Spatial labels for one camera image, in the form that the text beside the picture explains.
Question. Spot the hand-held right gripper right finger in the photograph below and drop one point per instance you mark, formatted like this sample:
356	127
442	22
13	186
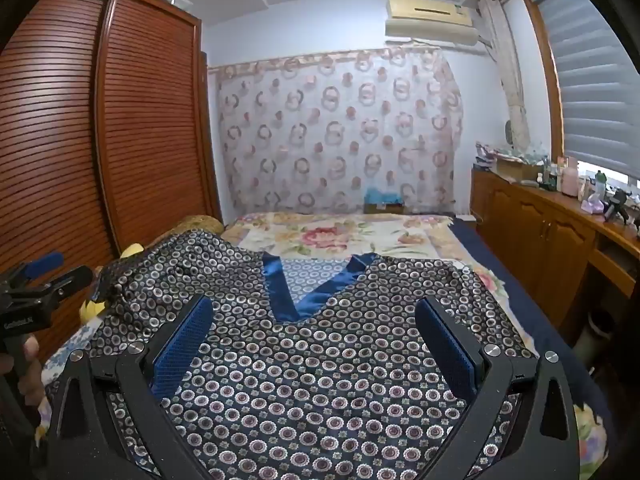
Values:
447	350

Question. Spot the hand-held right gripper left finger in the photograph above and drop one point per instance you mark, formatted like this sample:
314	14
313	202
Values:
182	345

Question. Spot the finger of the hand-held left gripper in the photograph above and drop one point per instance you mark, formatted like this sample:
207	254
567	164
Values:
45	263
75	280

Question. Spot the navy patterned satin shirt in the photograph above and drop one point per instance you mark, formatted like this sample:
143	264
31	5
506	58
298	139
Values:
310	360

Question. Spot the person's left hand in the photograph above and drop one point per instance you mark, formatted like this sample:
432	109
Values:
31	349

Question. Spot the yellow plush toy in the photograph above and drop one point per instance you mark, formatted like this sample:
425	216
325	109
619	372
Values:
90	310

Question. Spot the golden brown bolster pillow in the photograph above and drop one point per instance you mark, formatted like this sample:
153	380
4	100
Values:
197	224

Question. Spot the wooden louvered wardrobe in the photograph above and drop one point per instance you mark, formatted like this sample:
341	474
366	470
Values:
75	135

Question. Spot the wooden cabinet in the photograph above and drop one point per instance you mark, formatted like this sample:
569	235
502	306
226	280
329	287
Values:
540	240

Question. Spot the white waste bin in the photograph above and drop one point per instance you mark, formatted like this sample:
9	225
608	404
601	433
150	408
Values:
597	335

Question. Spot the small cardboard box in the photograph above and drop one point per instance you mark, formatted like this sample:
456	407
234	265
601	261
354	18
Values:
384	208

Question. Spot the teal cloth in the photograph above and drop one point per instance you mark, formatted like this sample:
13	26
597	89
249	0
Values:
382	195

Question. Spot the open cardboard box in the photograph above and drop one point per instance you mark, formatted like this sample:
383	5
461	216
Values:
517	169

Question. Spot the dark green bottle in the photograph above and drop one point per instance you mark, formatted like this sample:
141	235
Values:
553	175

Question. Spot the pink jar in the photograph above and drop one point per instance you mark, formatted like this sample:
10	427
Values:
571	177

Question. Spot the black mini tripod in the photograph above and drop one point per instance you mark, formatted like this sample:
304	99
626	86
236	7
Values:
617	205

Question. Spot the green capped bottle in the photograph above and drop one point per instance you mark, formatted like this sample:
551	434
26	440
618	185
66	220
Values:
600	185

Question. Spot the circle print curtain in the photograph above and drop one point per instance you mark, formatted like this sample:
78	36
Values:
340	130

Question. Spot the beige lace curtain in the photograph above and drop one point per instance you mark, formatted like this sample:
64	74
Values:
510	75

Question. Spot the grey window blind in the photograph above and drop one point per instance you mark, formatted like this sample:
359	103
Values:
595	85

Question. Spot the wooden window frame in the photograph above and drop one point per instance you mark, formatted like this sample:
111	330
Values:
542	70

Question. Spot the wall air conditioner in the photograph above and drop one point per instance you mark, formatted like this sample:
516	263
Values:
430	22

